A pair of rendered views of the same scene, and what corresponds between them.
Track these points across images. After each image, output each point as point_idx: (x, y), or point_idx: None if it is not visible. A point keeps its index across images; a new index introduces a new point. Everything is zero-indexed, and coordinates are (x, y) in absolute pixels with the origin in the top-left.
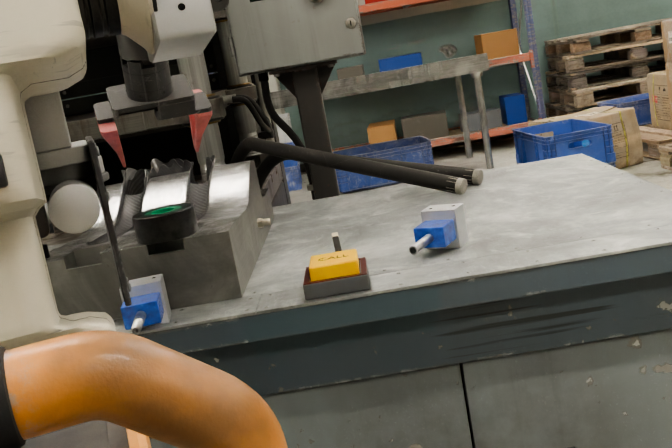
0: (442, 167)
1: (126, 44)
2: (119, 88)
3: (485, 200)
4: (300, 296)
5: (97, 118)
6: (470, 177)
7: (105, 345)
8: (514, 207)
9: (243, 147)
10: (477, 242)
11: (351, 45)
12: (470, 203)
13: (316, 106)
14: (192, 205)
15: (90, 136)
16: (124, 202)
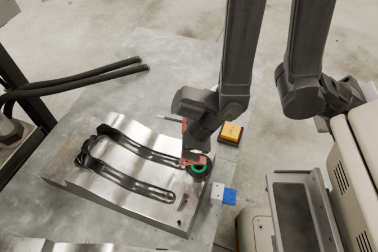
0: (126, 61)
1: (221, 124)
2: (190, 140)
3: (168, 69)
4: (231, 147)
5: (197, 160)
6: (139, 59)
7: None
8: (189, 69)
9: (9, 99)
10: None
11: (14, 10)
12: (167, 73)
13: (2, 50)
14: (202, 153)
15: (284, 170)
16: (106, 176)
